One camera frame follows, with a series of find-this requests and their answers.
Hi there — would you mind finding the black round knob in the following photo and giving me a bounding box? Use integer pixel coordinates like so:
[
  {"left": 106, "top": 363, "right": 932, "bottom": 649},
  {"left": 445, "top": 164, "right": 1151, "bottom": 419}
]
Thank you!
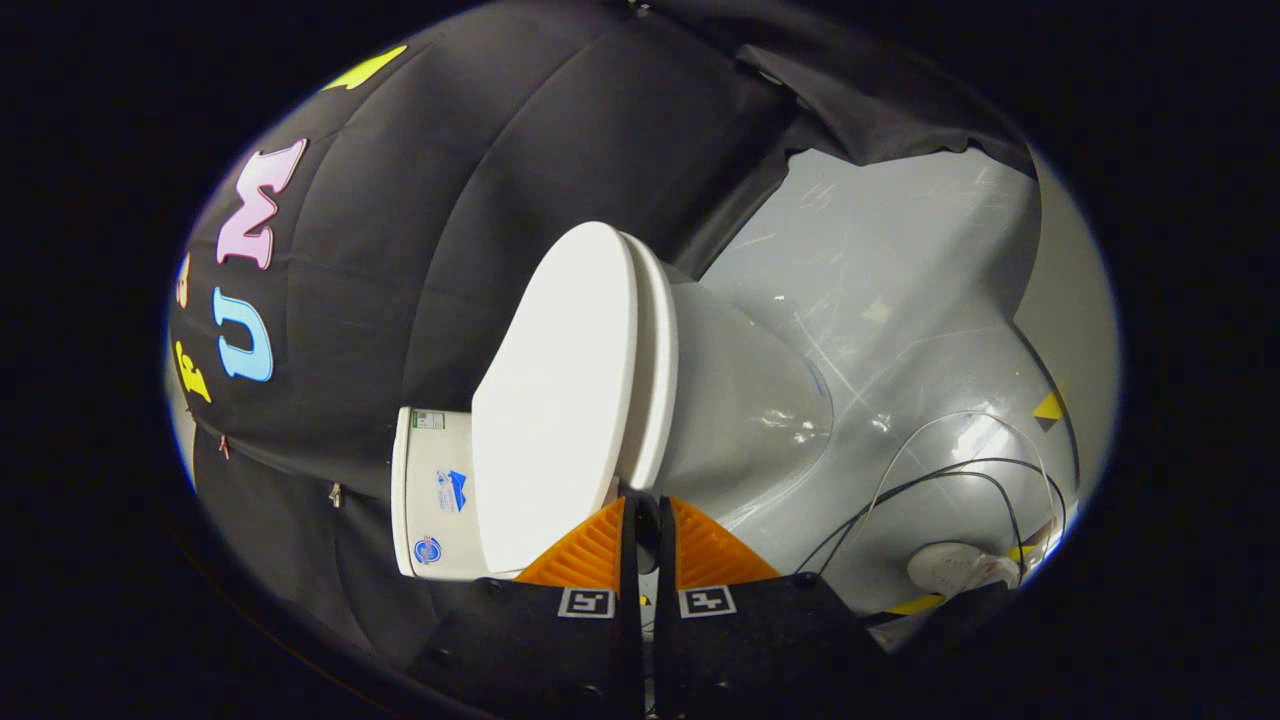
[{"left": 638, "top": 495, "right": 662, "bottom": 576}]

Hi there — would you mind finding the white ceramic toilet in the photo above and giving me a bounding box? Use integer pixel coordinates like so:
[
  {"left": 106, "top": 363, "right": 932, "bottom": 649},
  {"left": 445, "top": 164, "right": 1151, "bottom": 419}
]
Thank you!
[{"left": 392, "top": 262, "right": 836, "bottom": 581}]

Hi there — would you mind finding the white shoe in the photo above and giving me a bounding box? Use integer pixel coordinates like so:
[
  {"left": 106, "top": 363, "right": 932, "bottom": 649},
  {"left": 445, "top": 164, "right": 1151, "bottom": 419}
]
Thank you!
[{"left": 907, "top": 542, "right": 1023, "bottom": 596}]

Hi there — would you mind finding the white toilet seat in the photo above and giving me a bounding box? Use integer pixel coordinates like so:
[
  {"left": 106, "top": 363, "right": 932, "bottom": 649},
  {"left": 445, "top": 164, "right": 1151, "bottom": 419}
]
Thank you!
[{"left": 620, "top": 232, "right": 680, "bottom": 493}]

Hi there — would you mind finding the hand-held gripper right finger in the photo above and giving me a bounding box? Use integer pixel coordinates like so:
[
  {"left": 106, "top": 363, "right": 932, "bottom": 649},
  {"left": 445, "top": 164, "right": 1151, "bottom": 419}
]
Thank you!
[{"left": 655, "top": 495, "right": 887, "bottom": 720}]

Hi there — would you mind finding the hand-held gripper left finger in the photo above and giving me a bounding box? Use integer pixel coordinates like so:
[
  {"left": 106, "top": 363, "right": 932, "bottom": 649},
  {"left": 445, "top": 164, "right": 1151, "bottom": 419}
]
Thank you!
[{"left": 400, "top": 495, "right": 647, "bottom": 720}]

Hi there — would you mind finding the black backdrop cloth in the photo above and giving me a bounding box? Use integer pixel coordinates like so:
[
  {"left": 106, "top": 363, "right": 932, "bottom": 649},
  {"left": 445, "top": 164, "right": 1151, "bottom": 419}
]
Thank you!
[{"left": 168, "top": 0, "right": 1041, "bottom": 691}]

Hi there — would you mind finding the thin black cable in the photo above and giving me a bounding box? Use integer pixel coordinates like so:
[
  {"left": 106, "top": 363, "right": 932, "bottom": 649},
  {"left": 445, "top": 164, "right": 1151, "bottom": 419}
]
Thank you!
[{"left": 795, "top": 457, "right": 1069, "bottom": 576}]

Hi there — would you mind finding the white toilet lid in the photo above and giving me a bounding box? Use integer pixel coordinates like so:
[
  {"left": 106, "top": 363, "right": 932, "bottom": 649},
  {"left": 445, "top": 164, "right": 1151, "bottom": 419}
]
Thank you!
[{"left": 471, "top": 221, "right": 641, "bottom": 577}]

